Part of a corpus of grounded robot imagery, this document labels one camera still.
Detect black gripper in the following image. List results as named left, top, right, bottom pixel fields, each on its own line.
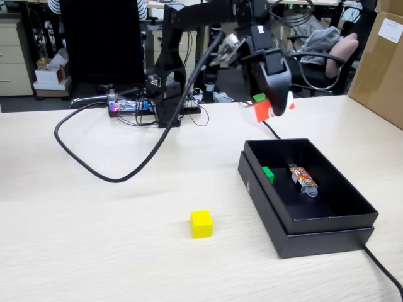
left=237, top=25, right=293, bottom=118

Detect red and white rectangular box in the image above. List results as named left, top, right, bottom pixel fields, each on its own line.
left=244, top=93, right=297, bottom=124

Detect green wooden cube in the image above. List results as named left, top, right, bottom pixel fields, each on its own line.
left=261, top=166, right=275, bottom=185

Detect yellow wooden cube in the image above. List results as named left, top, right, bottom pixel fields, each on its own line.
left=190, top=210, right=214, bottom=240

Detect large brown cardboard box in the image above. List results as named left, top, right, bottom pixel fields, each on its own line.
left=348, top=11, right=403, bottom=130

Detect black cardboard box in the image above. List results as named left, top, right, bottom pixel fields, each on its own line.
left=237, top=137, right=380, bottom=259

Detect black office chair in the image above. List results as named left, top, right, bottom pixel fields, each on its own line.
left=285, top=31, right=360, bottom=98

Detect grey cloth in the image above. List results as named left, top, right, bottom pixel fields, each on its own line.
left=298, top=26, right=343, bottom=65

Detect pink cushion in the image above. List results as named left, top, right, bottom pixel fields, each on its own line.
left=325, top=33, right=360, bottom=79

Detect colourful patterned USB stick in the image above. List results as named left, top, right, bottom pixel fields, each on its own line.
left=287, top=162, right=319, bottom=198

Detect white shipping label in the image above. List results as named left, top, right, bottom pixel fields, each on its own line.
left=377, top=18, right=403, bottom=44

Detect person in striped shirt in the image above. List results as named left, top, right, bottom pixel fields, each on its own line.
left=48, top=0, right=149, bottom=21

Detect electronics controller board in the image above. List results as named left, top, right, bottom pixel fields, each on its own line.
left=106, top=96, right=150, bottom=118

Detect black monitor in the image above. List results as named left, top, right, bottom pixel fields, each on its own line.
left=59, top=0, right=146, bottom=85

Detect white open cartons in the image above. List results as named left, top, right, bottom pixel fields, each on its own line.
left=33, top=56, right=72, bottom=98

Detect beige drawer cabinet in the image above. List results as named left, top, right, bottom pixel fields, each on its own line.
left=0, top=18, right=35, bottom=97

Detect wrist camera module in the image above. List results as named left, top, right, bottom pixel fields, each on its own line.
left=209, top=31, right=247, bottom=67

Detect thin black wire bundle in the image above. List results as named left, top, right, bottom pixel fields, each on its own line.
left=135, top=89, right=211, bottom=128

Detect thick black camera cable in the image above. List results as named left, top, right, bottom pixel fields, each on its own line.
left=54, top=30, right=228, bottom=184

